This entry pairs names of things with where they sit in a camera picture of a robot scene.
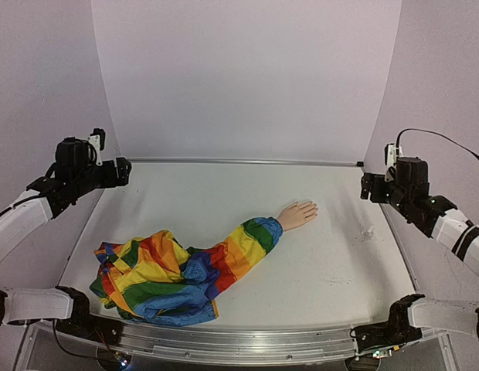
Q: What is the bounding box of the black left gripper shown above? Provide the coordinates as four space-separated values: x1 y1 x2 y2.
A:
73 156 132 197

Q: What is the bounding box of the clear nail polish bottle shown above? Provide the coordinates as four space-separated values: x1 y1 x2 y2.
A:
361 228 374 241

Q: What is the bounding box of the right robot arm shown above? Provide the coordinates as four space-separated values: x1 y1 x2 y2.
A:
350 157 479 358

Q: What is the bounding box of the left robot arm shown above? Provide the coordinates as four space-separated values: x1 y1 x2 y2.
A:
0 128 131 345

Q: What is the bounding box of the mannequin hand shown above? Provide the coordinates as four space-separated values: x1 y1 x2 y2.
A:
277 201 318 231

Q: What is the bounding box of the rainbow striped jacket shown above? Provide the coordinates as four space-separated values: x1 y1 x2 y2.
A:
90 217 283 327

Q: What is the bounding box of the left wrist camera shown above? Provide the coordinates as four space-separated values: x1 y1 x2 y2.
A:
88 128 106 153

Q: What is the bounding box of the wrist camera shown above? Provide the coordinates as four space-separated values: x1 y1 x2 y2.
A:
385 143 402 182
88 128 106 153

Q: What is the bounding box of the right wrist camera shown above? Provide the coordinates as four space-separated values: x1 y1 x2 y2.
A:
385 143 402 182

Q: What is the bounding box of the black right camera cable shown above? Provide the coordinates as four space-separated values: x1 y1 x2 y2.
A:
395 128 479 169

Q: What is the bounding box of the aluminium front rail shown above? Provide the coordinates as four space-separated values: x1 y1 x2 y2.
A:
26 319 449 366

